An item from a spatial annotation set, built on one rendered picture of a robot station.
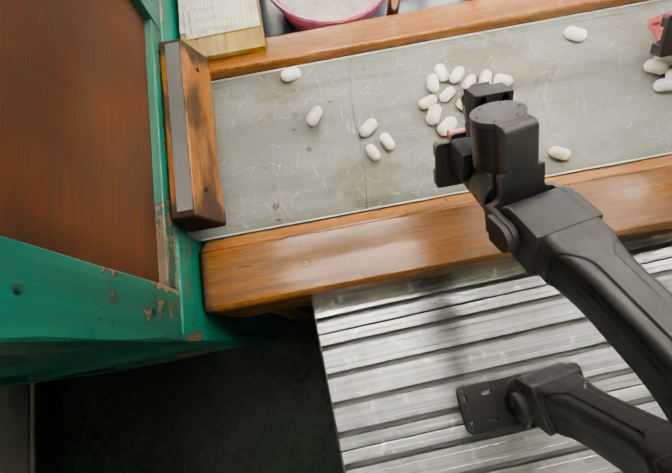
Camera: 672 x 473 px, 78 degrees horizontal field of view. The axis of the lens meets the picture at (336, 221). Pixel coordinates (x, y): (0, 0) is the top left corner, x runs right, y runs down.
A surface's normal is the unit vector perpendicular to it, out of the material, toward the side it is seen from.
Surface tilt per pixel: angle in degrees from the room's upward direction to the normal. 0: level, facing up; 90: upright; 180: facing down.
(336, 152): 0
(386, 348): 0
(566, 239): 30
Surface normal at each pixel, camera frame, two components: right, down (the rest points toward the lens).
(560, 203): -0.21, -0.70
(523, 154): 0.22, 0.50
